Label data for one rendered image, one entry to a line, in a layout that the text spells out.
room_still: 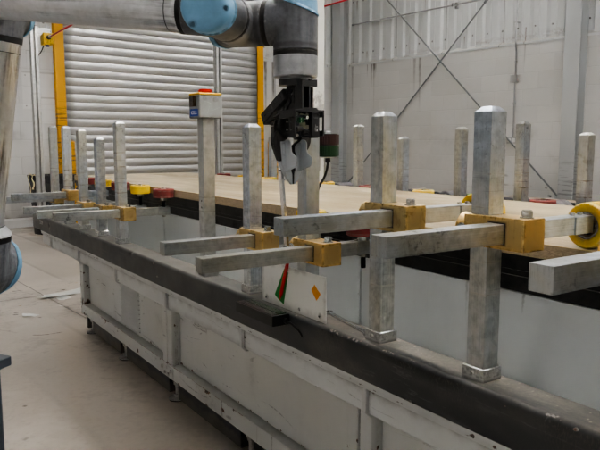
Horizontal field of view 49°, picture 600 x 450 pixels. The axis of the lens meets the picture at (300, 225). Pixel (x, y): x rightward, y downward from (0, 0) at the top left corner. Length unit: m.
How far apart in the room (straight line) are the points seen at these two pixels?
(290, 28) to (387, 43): 9.89
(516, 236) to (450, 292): 0.44
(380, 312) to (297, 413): 0.86
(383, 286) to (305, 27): 0.52
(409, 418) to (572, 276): 0.66
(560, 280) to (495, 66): 9.17
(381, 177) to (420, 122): 9.38
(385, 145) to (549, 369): 0.51
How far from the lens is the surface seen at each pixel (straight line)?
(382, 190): 1.24
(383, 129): 1.23
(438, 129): 10.37
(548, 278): 0.71
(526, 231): 1.02
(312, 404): 1.99
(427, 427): 1.28
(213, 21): 1.23
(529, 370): 1.34
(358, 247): 1.49
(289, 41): 1.33
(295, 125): 1.30
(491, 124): 1.06
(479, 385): 1.11
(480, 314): 1.10
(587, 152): 2.25
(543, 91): 9.40
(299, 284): 1.47
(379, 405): 1.37
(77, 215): 2.49
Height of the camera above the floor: 1.08
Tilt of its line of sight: 7 degrees down
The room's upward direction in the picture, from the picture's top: straight up
